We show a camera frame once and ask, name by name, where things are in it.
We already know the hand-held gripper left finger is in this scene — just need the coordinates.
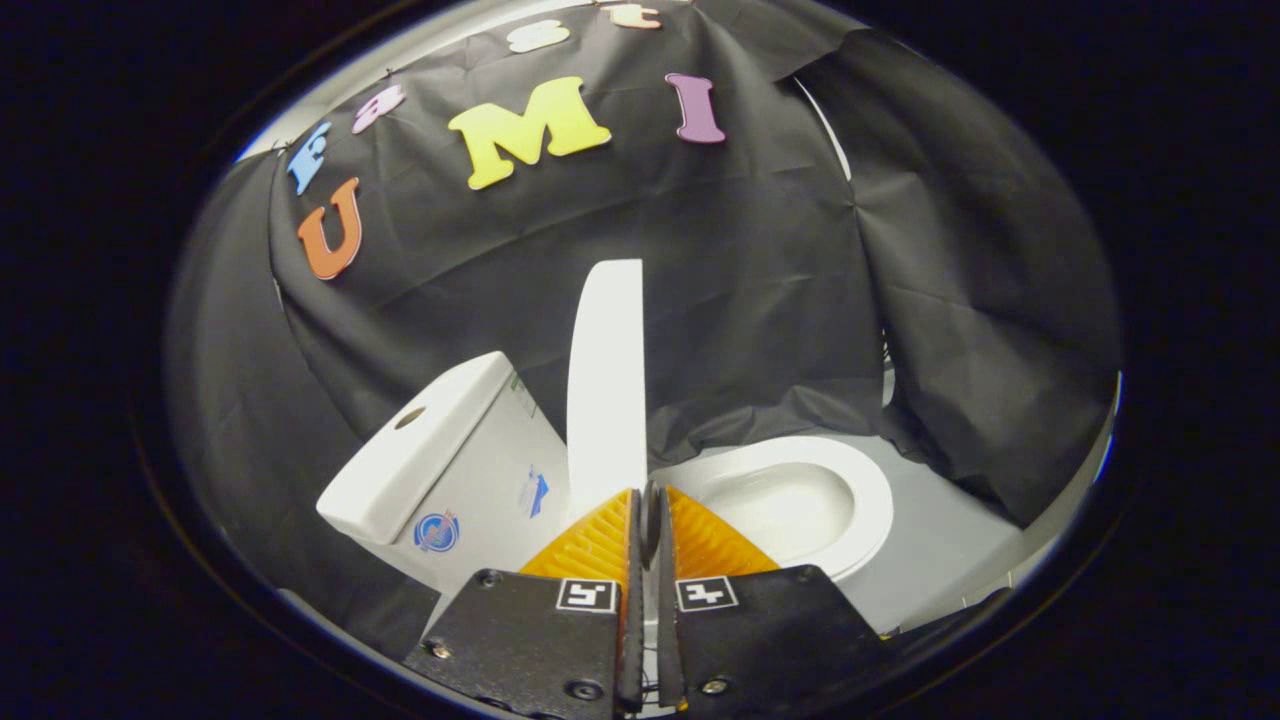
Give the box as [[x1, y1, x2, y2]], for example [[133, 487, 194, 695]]
[[403, 487, 644, 716]]

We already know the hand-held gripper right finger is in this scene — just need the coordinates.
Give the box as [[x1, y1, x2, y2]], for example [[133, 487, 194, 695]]
[[655, 485, 891, 713]]

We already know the white toilet lid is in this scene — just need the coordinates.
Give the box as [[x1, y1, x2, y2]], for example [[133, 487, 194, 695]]
[[567, 260, 649, 496]]

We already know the white toilet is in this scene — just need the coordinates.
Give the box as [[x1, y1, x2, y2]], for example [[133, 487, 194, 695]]
[[317, 350, 896, 641]]

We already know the white toilet seat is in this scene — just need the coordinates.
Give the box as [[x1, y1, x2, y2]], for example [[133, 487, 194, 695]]
[[650, 436, 896, 583]]

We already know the grey round tab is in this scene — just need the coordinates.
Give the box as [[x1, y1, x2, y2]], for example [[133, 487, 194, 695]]
[[638, 480, 663, 569]]

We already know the white cistern cover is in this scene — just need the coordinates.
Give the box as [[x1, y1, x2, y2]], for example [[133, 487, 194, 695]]
[[317, 350, 516, 546]]

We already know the black backdrop cloth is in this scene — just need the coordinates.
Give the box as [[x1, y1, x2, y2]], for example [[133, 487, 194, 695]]
[[165, 0, 1123, 661]]

